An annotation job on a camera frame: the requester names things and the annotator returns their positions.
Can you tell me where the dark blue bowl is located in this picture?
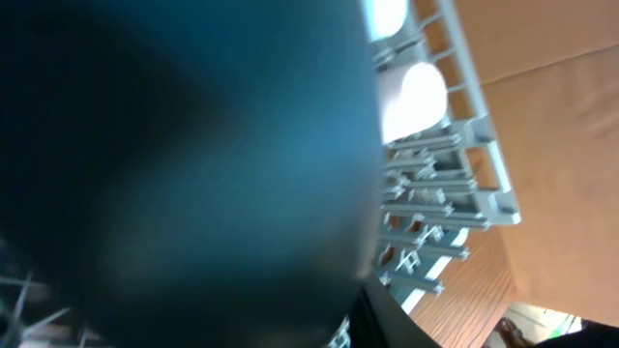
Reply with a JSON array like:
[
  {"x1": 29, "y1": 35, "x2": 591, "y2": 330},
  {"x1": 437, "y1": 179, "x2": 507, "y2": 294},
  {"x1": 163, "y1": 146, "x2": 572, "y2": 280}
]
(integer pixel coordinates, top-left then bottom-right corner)
[{"x1": 1, "y1": 0, "x2": 383, "y2": 347}]

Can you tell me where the light blue cup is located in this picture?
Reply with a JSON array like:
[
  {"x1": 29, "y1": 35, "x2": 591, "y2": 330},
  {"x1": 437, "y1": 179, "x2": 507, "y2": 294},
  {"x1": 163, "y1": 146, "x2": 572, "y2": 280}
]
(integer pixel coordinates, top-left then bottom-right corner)
[{"x1": 360, "y1": 0, "x2": 409, "y2": 43}]

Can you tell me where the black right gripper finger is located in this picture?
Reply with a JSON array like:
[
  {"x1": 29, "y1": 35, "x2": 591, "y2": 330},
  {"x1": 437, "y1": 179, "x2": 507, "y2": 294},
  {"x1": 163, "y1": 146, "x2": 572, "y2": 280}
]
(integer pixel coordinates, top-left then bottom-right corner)
[{"x1": 348, "y1": 275, "x2": 440, "y2": 348}]

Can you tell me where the grey dishwasher rack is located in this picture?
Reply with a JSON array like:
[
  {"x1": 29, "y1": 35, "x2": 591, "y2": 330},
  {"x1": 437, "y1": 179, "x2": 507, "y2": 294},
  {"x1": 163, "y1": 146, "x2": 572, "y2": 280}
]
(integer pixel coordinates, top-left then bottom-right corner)
[{"x1": 0, "y1": 0, "x2": 523, "y2": 348}]

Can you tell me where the pink cup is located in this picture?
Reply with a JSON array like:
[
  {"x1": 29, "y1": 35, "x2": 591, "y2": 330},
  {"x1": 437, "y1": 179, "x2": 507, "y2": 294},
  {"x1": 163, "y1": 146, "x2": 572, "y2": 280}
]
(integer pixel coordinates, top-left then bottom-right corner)
[{"x1": 377, "y1": 62, "x2": 448, "y2": 144}]

